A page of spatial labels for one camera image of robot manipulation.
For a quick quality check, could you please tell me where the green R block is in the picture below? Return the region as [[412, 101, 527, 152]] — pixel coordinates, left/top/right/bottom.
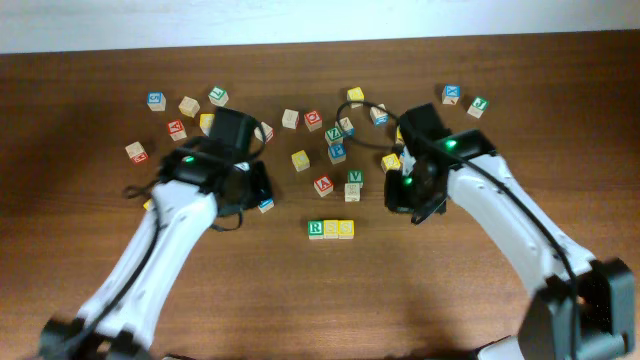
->
[[307, 220, 324, 240]]

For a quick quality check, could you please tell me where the yellow S block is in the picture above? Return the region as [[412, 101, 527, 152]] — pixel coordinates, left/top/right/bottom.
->
[[338, 220, 355, 239], [323, 220, 339, 239]]

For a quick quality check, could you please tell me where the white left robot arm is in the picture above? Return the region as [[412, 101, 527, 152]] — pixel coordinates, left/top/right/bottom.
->
[[37, 108, 272, 359]]

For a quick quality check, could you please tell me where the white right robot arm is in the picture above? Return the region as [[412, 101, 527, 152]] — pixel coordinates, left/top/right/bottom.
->
[[384, 104, 636, 360]]

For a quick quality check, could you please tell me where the blue H block lower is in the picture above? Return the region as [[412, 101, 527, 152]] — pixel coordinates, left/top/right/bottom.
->
[[258, 199, 274, 213]]

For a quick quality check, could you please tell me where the yellow Q block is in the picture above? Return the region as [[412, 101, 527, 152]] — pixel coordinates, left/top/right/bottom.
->
[[381, 153, 402, 173]]

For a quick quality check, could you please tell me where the yellow K block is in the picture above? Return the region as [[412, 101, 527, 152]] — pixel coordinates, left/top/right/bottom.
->
[[396, 127, 404, 144]]

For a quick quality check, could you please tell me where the plain wooden red-side block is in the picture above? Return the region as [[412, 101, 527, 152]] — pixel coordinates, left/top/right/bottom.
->
[[254, 122, 274, 143]]

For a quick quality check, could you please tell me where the yellow C block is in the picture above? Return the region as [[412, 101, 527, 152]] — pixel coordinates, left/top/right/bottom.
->
[[291, 150, 310, 172]]

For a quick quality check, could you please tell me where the green V block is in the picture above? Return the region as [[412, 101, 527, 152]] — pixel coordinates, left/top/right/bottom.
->
[[347, 170, 364, 188]]

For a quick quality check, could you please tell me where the yellow G block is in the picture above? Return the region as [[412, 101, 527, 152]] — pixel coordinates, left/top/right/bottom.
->
[[199, 113, 215, 136]]

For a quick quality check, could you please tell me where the red A block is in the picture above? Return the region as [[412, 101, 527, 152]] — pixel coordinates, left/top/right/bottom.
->
[[313, 175, 334, 197]]

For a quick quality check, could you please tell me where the plain wooden K-engraved block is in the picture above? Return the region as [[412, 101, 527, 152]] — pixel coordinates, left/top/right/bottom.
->
[[281, 109, 299, 130]]

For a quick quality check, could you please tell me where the wooden shell blue-side block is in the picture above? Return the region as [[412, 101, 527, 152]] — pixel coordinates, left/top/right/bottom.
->
[[370, 104, 389, 127]]

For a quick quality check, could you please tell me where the red Y block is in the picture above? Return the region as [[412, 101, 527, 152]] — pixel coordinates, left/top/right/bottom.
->
[[167, 120, 187, 141]]

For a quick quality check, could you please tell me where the green L block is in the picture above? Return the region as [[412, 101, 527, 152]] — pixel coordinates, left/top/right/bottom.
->
[[208, 86, 229, 107]]

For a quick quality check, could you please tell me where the red O block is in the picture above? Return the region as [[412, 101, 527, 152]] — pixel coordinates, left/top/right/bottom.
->
[[304, 110, 323, 132]]

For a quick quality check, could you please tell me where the blue P block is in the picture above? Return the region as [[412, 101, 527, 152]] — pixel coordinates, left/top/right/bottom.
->
[[328, 143, 346, 164]]

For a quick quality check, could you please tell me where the plain wooden yellow-side block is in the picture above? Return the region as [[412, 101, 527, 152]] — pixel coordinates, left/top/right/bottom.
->
[[179, 96, 200, 118]]

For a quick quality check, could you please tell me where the wooden leaf blue-side block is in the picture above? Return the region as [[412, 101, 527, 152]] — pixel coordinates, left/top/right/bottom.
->
[[335, 117, 355, 138]]

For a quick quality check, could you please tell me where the blue X block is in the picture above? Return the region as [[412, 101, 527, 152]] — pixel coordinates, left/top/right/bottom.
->
[[441, 84, 461, 105]]

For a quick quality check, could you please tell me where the green Z block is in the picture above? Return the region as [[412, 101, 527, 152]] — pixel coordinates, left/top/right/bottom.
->
[[325, 126, 343, 146]]

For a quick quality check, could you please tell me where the green J block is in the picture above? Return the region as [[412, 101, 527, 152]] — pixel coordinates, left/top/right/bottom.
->
[[467, 96, 489, 119]]

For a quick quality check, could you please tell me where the red M block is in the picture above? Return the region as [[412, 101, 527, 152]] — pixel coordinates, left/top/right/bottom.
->
[[125, 141, 149, 164]]

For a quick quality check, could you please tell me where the yellow W block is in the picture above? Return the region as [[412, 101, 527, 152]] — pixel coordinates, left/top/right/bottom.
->
[[347, 87, 365, 108]]

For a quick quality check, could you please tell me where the blue 5 block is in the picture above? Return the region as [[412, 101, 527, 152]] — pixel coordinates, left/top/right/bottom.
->
[[146, 92, 166, 112]]

